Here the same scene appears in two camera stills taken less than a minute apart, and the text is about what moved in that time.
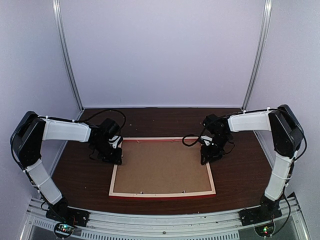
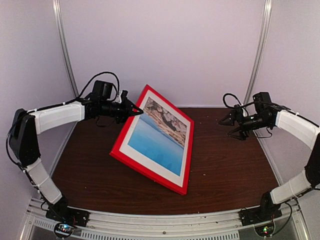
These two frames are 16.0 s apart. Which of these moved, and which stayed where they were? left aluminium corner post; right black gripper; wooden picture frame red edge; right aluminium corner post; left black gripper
Moved: left black gripper; right black gripper; wooden picture frame red edge
Stayed: right aluminium corner post; left aluminium corner post
